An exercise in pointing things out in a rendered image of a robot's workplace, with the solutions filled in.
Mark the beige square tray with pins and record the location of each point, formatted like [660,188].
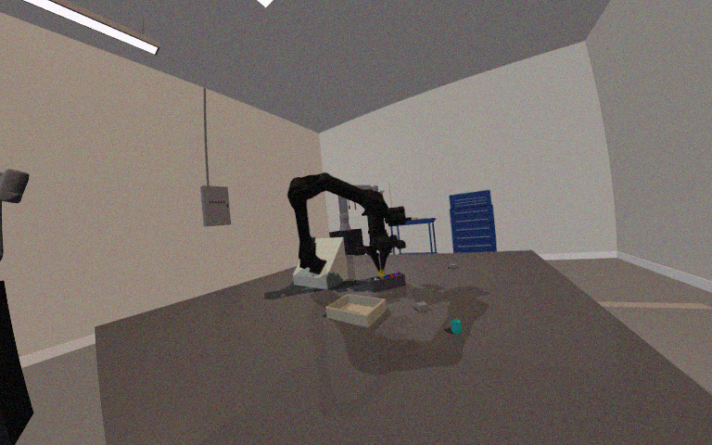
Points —
[355,309]

